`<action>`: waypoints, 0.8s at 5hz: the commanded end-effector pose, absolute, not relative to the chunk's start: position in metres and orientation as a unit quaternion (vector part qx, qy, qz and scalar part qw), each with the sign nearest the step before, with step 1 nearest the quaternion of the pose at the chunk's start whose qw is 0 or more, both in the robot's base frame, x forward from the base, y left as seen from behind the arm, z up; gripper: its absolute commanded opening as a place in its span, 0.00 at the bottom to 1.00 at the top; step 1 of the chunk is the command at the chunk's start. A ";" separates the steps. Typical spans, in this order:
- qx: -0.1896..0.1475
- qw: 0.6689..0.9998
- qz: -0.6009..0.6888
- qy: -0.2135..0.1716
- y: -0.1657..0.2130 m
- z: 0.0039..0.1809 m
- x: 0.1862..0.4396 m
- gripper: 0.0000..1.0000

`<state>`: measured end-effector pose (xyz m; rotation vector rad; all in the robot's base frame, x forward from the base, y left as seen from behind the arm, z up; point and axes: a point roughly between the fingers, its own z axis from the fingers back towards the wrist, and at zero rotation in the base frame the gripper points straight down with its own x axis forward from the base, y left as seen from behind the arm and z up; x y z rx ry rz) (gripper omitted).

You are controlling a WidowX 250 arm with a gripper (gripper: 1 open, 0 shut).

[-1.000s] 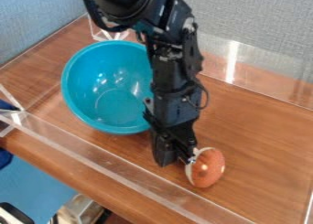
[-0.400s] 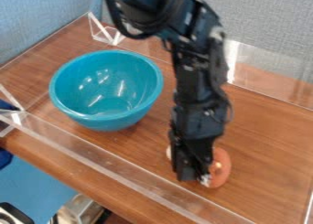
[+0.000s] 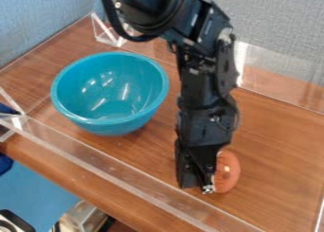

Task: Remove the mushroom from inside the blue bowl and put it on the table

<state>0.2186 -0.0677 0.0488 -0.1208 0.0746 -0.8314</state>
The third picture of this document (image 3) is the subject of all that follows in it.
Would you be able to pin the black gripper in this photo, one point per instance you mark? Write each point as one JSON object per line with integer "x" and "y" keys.
{"x": 204, "y": 131}

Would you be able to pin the brown white toy mushroom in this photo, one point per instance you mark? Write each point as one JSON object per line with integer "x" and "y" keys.
{"x": 228, "y": 173}

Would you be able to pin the blue plastic bowl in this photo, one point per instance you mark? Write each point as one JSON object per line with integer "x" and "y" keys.
{"x": 110, "y": 92}

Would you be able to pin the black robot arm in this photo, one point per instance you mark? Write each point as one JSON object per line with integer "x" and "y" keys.
{"x": 197, "y": 30}

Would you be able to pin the clear acrylic front barrier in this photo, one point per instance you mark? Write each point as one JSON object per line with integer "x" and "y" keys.
{"x": 136, "y": 198}

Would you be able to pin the clear acrylic barrier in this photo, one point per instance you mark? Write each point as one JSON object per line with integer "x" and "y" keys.
{"x": 263, "y": 89}
{"x": 136, "y": 198}

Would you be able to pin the grey box under table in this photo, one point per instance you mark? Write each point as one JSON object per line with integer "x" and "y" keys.
{"x": 82, "y": 218}

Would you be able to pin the clear acrylic back barrier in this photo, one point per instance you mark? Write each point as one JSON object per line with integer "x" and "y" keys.
{"x": 263, "y": 89}

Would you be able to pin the blue cloth object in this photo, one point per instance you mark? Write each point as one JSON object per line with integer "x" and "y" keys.
{"x": 6, "y": 161}

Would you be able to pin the black white object below table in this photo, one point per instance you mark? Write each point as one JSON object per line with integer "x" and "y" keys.
{"x": 11, "y": 223}

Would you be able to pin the clear acrylic left bracket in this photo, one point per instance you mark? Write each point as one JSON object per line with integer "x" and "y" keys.
{"x": 12, "y": 122}

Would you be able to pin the clear acrylic corner bracket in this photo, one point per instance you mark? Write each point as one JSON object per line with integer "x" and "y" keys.
{"x": 105, "y": 33}

